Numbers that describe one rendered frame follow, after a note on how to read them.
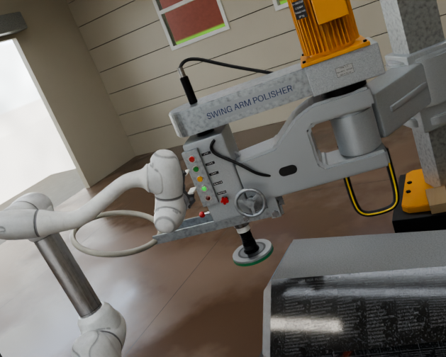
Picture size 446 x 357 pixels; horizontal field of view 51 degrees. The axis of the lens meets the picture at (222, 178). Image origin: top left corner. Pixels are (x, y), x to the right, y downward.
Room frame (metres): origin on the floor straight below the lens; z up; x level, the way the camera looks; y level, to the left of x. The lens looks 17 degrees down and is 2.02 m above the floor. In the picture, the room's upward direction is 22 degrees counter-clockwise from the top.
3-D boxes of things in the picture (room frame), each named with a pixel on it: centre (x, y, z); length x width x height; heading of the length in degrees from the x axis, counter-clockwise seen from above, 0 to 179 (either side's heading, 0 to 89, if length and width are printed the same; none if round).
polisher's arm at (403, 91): (2.25, -1.02, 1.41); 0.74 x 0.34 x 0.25; 123
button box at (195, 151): (2.09, 0.09, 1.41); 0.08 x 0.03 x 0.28; 74
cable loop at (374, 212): (2.00, -0.64, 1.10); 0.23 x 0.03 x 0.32; 74
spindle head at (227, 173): (2.16, -0.08, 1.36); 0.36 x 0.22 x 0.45; 74
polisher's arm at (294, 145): (2.06, -0.38, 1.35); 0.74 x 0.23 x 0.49; 74
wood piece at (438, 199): (2.17, -1.01, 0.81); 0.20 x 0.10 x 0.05; 157
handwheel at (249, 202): (2.03, -0.09, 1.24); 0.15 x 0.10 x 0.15; 74
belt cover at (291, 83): (2.09, -0.34, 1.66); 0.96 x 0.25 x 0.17; 74
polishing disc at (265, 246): (2.18, 0.00, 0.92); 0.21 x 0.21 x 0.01
